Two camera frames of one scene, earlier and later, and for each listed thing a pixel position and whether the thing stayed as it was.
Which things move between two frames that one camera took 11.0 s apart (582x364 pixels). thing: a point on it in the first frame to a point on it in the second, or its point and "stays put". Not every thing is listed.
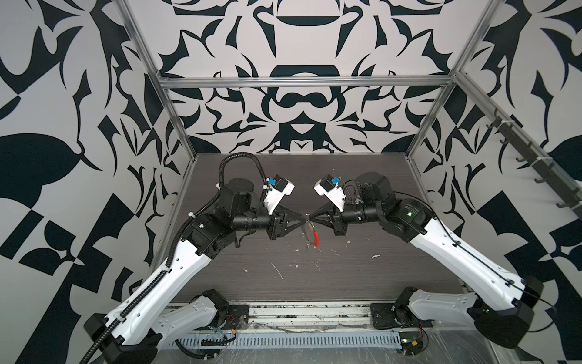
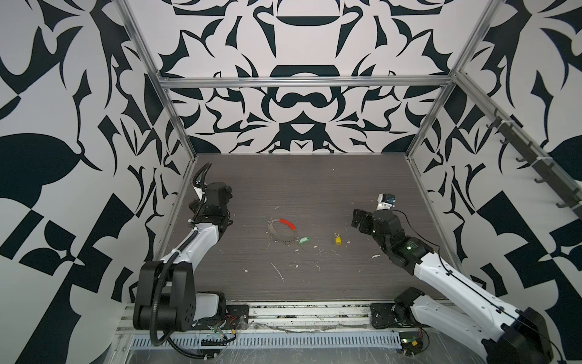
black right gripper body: [341, 227] to [369, 225]
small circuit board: [411, 343] stays put
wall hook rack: [546, 167] stays put
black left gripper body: [273, 228] to [226, 214]
